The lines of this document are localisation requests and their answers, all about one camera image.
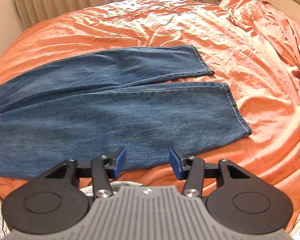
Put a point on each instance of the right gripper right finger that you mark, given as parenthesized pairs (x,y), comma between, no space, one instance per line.
(233,196)

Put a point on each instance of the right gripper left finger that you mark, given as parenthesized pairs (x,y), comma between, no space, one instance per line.
(60,197)

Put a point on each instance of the blue denim jeans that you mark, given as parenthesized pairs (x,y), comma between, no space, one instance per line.
(145,99)

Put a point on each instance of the orange bed cover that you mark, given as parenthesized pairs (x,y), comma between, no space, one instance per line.
(250,45)

